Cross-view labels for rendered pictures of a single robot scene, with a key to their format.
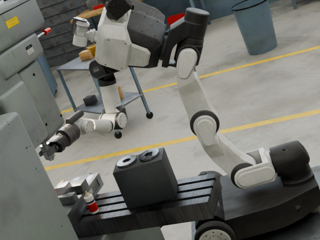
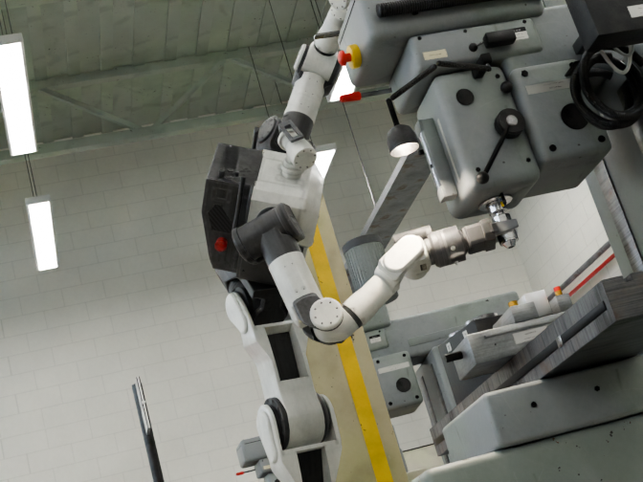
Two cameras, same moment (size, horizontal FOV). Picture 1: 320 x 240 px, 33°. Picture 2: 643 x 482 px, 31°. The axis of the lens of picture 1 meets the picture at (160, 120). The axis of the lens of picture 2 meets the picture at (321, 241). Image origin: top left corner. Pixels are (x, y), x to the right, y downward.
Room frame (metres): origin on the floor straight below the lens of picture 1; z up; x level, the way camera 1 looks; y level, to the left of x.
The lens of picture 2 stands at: (4.23, 2.31, 0.45)
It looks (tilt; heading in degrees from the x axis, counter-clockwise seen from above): 19 degrees up; 232
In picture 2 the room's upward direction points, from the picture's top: 16 degrees counter-clockwise
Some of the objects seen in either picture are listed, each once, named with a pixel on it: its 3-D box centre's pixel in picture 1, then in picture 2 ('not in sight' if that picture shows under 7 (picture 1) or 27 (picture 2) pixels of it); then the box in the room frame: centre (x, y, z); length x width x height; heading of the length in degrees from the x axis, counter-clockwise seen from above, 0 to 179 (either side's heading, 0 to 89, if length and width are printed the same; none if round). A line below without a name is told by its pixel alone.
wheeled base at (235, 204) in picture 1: (251, 184); not in sight; (2.49, -0.33, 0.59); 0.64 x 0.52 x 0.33; 80
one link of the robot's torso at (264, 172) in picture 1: (252, 168); not in sight; (2.48, -0.36, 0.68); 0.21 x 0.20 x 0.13; 80
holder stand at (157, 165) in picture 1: (145, 177); (483, 361); (2.11, 0.15, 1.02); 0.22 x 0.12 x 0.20; 78
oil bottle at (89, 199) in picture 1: (90, 201); not in sight; (2.18, 0.42, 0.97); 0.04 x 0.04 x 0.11
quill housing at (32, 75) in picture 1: (24, 104); (476, 142); (2.26, 0.51, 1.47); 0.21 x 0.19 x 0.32; 67
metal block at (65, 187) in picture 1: (64, 190); (534, 307); (2.27, 0.52, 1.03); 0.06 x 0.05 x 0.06; 65
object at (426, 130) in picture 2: not in sight; (435, 160); (2.37, 0.47, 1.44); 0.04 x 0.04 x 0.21; 67
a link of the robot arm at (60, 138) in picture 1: (61, 141); (468, 241); (2.34, 0.45, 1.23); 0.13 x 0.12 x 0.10; 50
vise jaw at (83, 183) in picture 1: (71, 187); (515, 321); (2.32, 0.50, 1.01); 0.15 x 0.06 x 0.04; 65
